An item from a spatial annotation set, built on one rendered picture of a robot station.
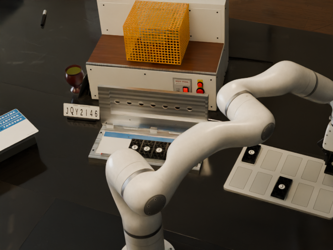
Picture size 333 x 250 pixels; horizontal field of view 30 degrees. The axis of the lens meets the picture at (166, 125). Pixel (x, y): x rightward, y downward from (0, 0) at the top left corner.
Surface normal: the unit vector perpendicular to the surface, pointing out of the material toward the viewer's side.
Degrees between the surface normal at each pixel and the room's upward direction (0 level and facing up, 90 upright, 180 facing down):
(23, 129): 0
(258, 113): 8
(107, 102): 81
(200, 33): 90
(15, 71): 0
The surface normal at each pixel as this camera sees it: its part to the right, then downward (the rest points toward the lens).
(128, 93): -0.22, 0.53
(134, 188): -0.54, -0.32
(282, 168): -0.06, -0.75
